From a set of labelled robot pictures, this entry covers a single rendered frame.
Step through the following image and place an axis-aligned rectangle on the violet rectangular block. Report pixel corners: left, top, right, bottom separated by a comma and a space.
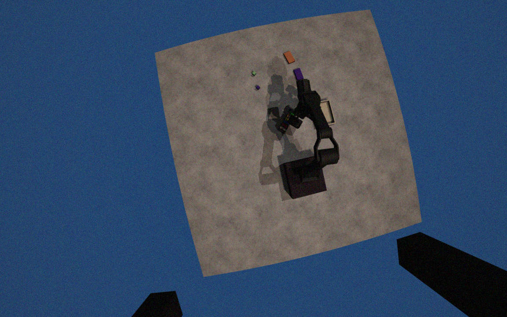
294, 68, 304, 81

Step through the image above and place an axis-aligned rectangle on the orange rectangular block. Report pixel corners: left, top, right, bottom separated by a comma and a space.
283, 51, 295, 64

